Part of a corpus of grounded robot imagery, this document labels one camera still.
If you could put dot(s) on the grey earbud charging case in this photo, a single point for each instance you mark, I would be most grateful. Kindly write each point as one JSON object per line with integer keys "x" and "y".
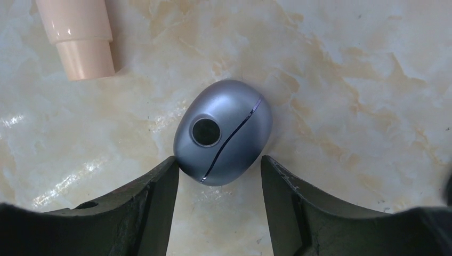
{"x": 222, "y": 132}

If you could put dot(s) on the pink tapered wooden leg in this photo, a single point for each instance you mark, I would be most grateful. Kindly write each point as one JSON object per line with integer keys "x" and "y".
{"x": 80, "y": 30}

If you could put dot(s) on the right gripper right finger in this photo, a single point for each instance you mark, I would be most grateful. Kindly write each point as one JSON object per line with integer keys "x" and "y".
{"x": 305, "y": 220}

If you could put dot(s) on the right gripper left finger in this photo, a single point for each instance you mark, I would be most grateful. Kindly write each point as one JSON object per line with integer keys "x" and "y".
{"x": 134, "y": 219}

